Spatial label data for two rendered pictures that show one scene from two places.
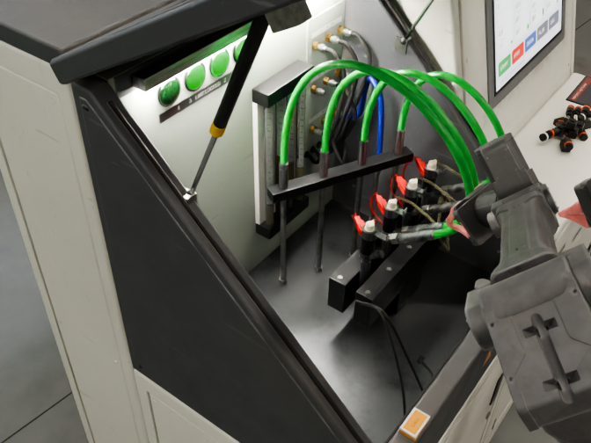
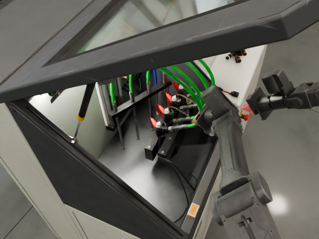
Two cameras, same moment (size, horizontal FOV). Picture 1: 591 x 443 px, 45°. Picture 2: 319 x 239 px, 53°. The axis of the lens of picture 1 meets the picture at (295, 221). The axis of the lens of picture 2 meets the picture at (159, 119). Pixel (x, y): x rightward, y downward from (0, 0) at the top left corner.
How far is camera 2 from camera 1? 21 cm
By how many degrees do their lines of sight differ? 10
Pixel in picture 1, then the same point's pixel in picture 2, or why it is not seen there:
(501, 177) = (214, 108)
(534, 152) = (224, 65)
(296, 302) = (131, 157)
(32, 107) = not seen: outside the picture
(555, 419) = not seen: outside the picture
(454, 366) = (205, 178)
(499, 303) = (226, 209)
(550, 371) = not seen: outside the picture
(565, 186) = (240, 80)
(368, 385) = (169, 190)
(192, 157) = (70, 111)
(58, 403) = (31, 208)
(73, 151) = (12, 126)
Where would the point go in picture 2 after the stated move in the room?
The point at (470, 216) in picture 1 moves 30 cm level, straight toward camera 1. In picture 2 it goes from (203, 122) to (199, 205)
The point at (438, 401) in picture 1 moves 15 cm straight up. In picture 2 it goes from (201, 197) to (204, 177)
